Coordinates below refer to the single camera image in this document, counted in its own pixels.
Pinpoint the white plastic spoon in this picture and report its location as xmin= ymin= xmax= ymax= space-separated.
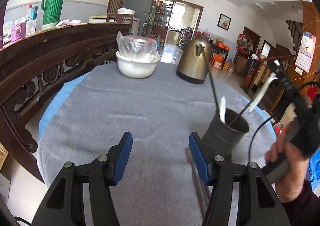
xmin=219 ymin=96 xmax=226 ymax=124
xmin=248 ymin=73 xmax=277 ymax=112

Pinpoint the green thermos flask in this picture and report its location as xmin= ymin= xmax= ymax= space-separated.
xmin=41 ymin=0 xmax=63 ymax=30

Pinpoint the dark grey utensil holder cup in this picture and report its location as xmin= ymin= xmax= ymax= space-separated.
xmin=202 ymin=108 xmax=249 ymax=157

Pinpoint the pink wall calendar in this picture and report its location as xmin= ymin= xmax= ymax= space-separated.
xmin=295 ymin=32 xmax=316 ymax=73

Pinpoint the orange gift box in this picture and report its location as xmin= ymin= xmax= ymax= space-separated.
xmin=211 ymin=54 xmax=225 ymax=70

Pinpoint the grey table cloth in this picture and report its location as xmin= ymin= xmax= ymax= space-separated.
xmin=36 ymin=62 xmax=276 ymax=226

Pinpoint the wooden chair back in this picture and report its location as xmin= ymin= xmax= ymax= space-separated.
xmin=106 ymin=13 xmax=134 ymax=25

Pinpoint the grey refrigerator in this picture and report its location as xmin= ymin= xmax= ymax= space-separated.
xmin=122 ymin=0 xmax=156 ymax=37

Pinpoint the blue plastic bag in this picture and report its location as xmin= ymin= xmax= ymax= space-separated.
xmin=306 ymin=149 xmax=320 ymax=190

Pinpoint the blue table cover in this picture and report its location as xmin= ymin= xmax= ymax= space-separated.
xmin=38 ymin=73 xmax=89 ymax=141

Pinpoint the gold electric kettle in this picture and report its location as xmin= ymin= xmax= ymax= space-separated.
xmin=176 ymin=36 xmax=212 ymax=84

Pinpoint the blue bottle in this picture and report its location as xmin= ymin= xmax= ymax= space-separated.
xmin=31 ymin=6 xmax=38 ymax=20

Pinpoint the dark wooden side table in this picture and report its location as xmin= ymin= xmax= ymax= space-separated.
xmin=211 ymin=43 xmax=230 ymax=66

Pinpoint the white bowl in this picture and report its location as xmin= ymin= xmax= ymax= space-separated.
xmin=116 ymin=51 xmax=161 ymax=78

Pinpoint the white rice cooker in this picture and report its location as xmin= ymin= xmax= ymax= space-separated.
xmin=117 ymin=8 xmax=135 ymax=15

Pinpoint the clear plastic bag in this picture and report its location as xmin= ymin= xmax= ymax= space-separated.
xmin=117 ymin=31 xmax=161 ymax=63

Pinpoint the dark carved wooden sideboard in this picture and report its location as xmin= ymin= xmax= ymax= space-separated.
xmin=1 ymin=23 xmax=131 ymax=180

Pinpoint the black cable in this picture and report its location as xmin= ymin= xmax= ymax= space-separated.
xmin=248 ymin=80 xmax=320 ymax=164

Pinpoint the person's right hand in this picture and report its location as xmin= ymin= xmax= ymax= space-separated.
xmin=265 ymin=128 xmax=311 ymax=203

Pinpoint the framed flower picture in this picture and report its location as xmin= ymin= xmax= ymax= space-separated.
xmin=217 ymin=13 xmax=232 ymax=31

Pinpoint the pink plastic cup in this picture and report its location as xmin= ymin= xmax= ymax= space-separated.
xmin=11 ymin=22 xmax=26 ymax=42

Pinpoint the dark chopstick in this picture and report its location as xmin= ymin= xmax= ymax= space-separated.
xmin=229 ymin=101 xmax=251 ymax=127
xmin=199 ymin=44 xmax=219 ymax=111

